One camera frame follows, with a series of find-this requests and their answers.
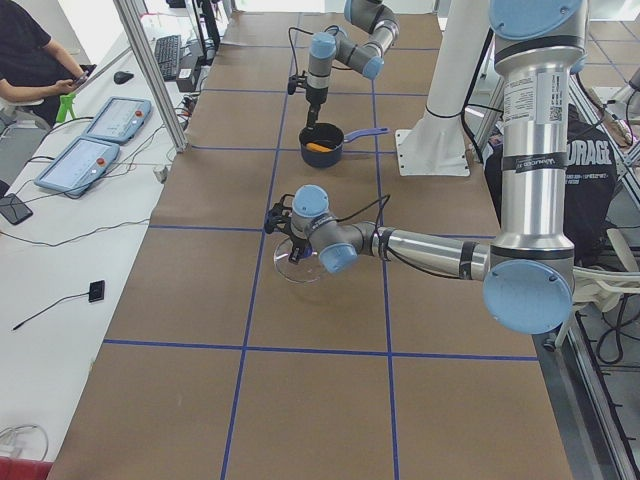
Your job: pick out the green clamp stand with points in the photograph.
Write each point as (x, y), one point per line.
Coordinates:
(66, 108)

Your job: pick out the black keyboard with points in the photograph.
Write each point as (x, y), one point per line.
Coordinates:
(167, 52)

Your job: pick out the glass lid with blue knob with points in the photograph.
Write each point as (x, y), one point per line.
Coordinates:
(308, 269)

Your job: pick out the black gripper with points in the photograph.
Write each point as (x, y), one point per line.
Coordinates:
(314, 97)
(298, 244)

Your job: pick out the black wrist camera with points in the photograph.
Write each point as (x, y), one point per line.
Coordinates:
(295, 82)
(278, 218)

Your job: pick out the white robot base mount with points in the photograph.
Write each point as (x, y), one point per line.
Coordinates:
(435, 145)

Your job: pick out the yellow corn cob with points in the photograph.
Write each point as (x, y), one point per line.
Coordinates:
(318, 148)

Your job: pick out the small black sensor pad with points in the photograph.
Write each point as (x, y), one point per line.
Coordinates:
(96, 291)

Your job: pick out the teach pendant tablet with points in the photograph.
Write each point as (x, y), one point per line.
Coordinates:
(78, 166)
(119, 120)

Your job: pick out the far teach pendant tablet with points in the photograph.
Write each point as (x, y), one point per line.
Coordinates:
(119, 120)

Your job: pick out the white chair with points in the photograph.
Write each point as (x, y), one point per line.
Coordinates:
(600, 287)

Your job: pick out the white power adapter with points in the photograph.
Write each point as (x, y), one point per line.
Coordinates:
(160, 172)

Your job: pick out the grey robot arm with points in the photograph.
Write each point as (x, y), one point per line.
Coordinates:
(334, 44)
(527, 270)

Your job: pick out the black smartphone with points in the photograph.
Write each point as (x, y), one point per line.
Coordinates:
(14, 210)

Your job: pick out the person in courage jacket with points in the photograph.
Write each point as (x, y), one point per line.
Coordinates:
(591, 177)

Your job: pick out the person in black shirt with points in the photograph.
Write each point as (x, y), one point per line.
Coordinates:
(34, 66)

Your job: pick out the aluminium frame post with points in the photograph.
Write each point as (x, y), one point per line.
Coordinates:
(134, 30)

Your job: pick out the near teach pendant tablet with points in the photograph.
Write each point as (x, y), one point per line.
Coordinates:
(78, 166)

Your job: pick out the black computer mouse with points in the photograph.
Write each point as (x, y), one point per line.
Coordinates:
(121, 77)

